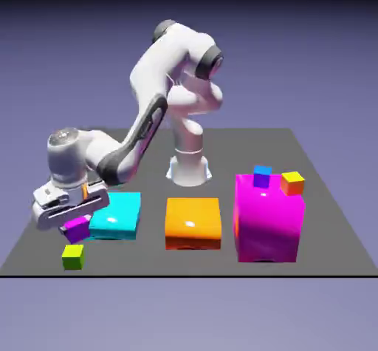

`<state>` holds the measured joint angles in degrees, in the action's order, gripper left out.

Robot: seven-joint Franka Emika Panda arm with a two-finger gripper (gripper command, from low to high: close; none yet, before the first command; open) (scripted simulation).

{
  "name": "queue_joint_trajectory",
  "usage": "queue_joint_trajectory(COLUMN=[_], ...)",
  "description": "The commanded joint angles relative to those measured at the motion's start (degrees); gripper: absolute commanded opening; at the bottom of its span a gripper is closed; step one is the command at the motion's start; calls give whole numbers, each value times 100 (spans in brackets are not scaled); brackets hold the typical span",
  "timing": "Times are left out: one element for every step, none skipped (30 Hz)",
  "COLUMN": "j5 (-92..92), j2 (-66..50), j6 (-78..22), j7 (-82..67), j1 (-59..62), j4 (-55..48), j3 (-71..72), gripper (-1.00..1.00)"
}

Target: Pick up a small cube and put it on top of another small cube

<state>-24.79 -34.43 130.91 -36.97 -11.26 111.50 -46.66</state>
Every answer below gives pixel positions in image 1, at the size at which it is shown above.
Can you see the small orange cube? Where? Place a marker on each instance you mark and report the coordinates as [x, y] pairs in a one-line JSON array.
[[292, 183]]

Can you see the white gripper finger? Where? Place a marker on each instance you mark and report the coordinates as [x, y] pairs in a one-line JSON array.
[[62, 228], [88, 217]]

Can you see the small purple cube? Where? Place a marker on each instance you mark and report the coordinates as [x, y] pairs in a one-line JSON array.
[[77, 229]]

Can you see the small blue cube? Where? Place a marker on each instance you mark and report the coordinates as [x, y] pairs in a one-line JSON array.
[[262, 176]]

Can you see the large magenta box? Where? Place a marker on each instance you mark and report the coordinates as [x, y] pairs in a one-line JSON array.
[[267, 224]]

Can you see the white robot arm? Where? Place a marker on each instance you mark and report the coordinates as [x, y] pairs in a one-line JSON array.
[[153, 70]]

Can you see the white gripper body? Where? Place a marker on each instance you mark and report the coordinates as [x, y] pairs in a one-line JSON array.
[[71, 209]]

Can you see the large cyan box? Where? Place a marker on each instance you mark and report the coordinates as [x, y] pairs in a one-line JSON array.
[[116, 215]]

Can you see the large orange box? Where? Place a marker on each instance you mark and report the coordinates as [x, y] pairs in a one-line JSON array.
[[192, 221]]

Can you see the small lime green cube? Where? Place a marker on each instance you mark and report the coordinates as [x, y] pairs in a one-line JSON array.
[[72, 257]]

